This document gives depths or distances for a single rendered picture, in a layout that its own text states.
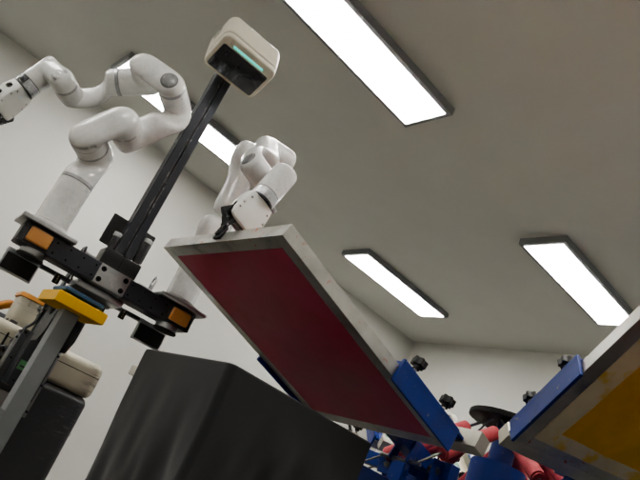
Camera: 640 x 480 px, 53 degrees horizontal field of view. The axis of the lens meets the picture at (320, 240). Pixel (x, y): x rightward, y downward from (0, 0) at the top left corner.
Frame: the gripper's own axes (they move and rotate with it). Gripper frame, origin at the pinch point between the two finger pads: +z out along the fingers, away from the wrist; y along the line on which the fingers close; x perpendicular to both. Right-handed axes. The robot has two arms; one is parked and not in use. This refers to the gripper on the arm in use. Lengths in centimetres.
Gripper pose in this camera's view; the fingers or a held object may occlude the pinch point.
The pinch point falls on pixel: (226, 239)
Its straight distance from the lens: 169.5
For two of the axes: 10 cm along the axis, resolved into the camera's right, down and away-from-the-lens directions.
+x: 6.4, -0.6, -7.7
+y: -5.5, -7.3, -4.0
